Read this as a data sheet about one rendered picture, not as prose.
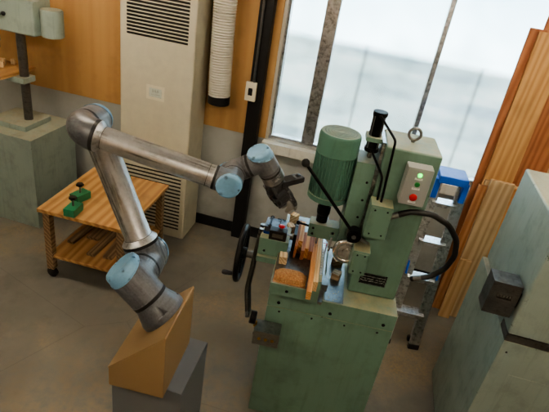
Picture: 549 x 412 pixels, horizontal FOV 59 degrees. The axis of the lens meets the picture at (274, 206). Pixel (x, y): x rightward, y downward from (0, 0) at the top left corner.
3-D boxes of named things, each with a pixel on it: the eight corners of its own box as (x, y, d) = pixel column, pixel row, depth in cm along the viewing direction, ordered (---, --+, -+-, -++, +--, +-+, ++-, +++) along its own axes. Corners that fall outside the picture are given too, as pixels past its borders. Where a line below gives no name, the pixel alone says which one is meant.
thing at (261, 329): (253, 330, 230) (256, 318, 227) (279, 336, 230) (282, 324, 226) (250, 343, 223) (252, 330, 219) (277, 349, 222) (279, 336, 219)
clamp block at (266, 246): (262, 237, 241) (265, 221, 236) (288, 242, 240) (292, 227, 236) (256, 253, 228) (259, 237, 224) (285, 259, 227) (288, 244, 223)
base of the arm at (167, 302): (169, 323, 184) (152, 305, 181) (137, 338, 193) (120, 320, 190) (189, 290, 199) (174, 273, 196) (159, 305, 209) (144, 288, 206)
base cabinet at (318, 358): (261, 347, 295) (278, 251, 261) (356, 368, 292) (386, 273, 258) (247, 409, 256) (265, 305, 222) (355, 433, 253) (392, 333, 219)
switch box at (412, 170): (396, 195, 199) (407, 160, 192) (421, 200, 199) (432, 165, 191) (397, 203, 194) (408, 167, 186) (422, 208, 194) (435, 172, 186)
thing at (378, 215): (362, 226, 208) (371, 195, 201) (383, 230, 208) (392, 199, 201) (362, 236, 201) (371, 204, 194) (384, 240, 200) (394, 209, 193)
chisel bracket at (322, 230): (307, 230, 230) (310, 215, 226) (336, 236, 229) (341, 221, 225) (305, 239, 224) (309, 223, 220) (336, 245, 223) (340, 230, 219)
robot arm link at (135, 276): (127, 316, 188) (95, 284, 183) (140, 292, 204) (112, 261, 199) (157, 297, 184) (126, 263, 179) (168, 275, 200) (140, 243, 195)
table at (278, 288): (268, 219, 262) (270, 209, 259) (324, 230, 261) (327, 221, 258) (246, 288, 209) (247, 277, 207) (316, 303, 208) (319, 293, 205)
